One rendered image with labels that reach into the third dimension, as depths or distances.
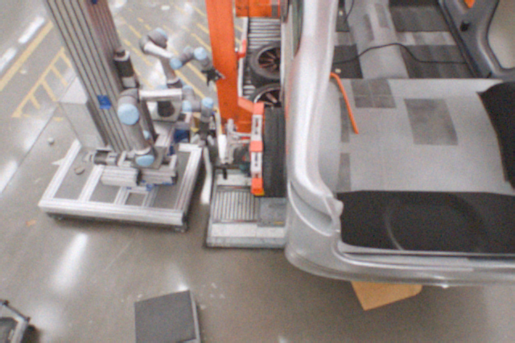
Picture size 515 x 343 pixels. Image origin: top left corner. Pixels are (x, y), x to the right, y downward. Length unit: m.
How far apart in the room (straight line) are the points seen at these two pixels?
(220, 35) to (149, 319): 2.00
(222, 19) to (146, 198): 1.67
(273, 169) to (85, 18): 1.44
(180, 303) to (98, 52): 1.74
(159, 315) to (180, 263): 0.64
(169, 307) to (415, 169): 1.93
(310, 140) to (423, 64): 2.32
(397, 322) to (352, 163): 1.28
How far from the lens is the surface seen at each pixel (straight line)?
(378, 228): 2.61
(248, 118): 3.43
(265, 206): 3.43
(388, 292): 3.45
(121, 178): 3.16
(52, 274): 3.81
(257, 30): 5.37
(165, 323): 2.96
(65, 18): 2.71
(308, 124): 1.98
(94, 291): 3.59
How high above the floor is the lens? 3.08
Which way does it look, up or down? 51 degrees down
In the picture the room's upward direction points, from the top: 1 degrees counter-clockwise
